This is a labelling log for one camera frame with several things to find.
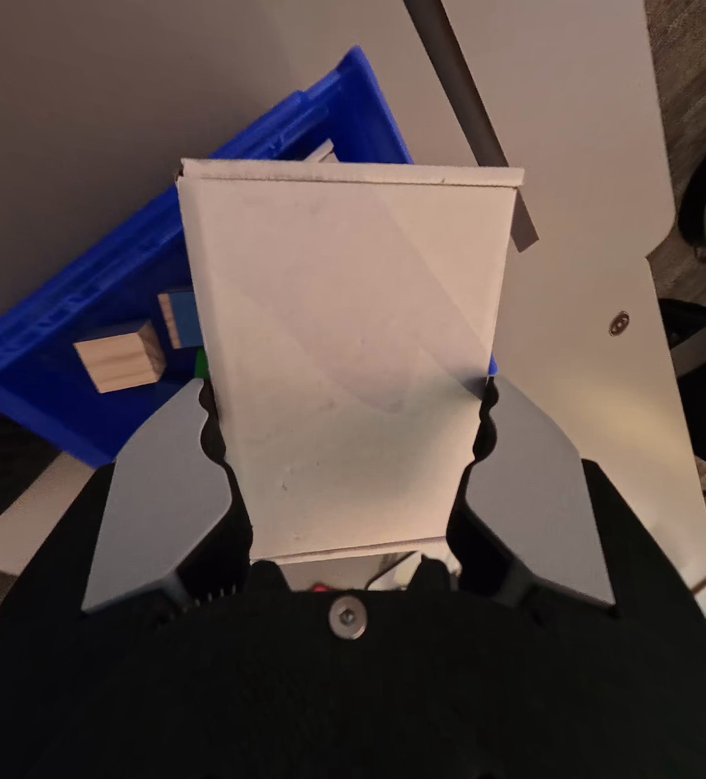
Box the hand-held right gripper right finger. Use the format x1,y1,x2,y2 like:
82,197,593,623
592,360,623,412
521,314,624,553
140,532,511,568
447,375,617,607

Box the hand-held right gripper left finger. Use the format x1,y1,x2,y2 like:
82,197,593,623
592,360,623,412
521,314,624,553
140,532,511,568
81,377,253,613

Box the blue plastic storage bin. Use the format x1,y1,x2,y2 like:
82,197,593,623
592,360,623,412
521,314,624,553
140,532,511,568
0,44,499,469

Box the natural wooden cube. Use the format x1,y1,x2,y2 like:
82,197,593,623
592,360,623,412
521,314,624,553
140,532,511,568
73,321,167,394

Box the blue painted wooden cube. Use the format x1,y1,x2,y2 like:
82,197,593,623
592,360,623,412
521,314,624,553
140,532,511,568
157,289,204,351

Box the black tape strip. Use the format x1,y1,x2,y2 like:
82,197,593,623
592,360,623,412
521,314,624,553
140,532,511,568
402,0,539,253

